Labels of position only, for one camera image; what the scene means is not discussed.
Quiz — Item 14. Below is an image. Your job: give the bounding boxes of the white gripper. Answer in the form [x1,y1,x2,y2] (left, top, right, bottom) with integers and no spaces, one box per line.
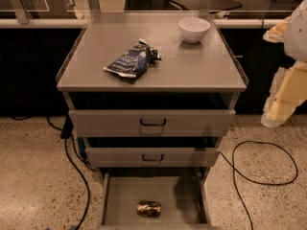
[261,0,307,127]

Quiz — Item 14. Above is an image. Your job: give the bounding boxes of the orange soda can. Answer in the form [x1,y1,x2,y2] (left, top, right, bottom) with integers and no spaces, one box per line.
[136,200,161,218]

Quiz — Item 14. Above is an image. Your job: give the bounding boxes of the grey drawer cabinet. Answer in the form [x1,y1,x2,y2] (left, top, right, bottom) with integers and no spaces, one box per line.
[55,11,249,230]

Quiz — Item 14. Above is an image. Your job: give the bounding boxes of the bottom grey drawer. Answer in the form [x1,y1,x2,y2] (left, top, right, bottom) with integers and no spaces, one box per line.
[97,169,222,230]

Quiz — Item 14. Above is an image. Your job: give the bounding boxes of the grey drawer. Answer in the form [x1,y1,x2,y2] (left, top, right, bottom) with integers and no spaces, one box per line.
[97,169,222,230]
[86,148,219,168]
[69,109,235,137]

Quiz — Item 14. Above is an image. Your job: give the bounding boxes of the top grey drawer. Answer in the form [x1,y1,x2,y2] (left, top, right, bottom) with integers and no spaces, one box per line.
[69,109,235,137]

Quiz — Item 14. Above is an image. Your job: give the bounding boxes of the middle grey drawer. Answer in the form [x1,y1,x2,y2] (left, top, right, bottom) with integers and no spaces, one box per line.
[86,148,219,168]

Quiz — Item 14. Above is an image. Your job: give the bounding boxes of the white bowl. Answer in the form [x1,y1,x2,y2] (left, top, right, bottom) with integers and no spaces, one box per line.
[178,17,211,43]

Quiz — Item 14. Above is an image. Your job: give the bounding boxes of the blue chip bag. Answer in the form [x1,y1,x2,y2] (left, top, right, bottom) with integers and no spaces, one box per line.
[104,39,161,79]

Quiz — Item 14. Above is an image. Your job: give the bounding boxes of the black power adapter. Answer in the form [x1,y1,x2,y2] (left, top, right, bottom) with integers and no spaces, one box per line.
[60,116,73,139]

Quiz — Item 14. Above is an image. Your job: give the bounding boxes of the black cable on right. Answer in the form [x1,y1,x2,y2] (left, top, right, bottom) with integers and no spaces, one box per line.
[219,140,299,230]

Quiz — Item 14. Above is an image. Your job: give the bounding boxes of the black cable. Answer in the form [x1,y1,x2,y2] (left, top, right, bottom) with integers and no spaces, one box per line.
[10,116,97,230]
[219,140,299,230]

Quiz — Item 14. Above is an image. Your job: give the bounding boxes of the black cable on left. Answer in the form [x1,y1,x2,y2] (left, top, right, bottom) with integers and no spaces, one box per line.
[10,116,97,230]

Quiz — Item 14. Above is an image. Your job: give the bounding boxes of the white horizontal rail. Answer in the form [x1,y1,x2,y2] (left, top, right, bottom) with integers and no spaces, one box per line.
[0,19,282,29]

